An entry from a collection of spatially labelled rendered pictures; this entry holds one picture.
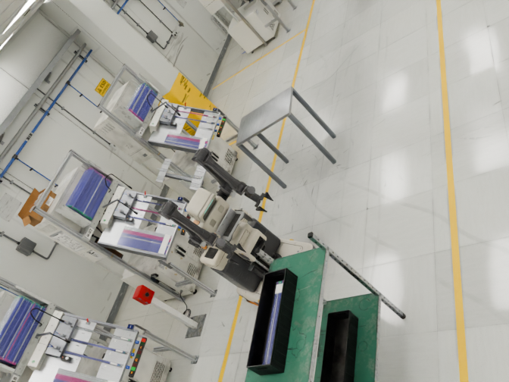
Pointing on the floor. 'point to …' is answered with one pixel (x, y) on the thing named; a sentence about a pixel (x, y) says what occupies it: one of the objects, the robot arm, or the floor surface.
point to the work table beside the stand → (276, 105)
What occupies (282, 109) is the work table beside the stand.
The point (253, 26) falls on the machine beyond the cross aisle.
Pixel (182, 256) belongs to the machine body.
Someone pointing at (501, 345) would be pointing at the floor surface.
